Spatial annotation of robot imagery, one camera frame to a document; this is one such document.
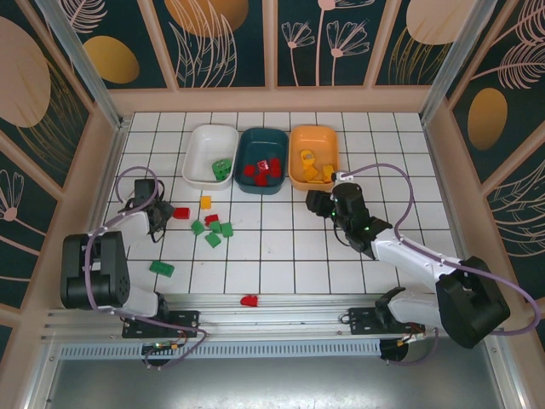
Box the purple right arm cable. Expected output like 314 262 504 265
351 164 542 368

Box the teal plastic container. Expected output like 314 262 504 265
232 126 290 196

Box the white plastic container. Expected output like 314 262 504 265
181 123 240 190

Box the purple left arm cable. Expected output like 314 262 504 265
83 166 209 371

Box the grey metal sheet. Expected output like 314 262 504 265
42 357 516 409

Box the orange plastic container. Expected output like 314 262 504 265
288 124 341 193

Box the small circuit board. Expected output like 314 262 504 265
142 340 180 354

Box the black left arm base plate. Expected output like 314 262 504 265
122 309 201 340

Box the aluminium mounting rail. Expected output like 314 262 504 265
41 292 503 342

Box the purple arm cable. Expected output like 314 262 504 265
351 164 542 368
83 166 209 371

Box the long green lego brick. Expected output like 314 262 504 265
148 260 175 278

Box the slotted grey cable duct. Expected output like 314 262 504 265
57 339 384 360

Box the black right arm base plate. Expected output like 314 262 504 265
347 306 427 337

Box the aluminium frame post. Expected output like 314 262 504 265
420 0 490 127
36 0 125 131

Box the aluminium table side rail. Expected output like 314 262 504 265
421 118 482 302
76 121 129 303

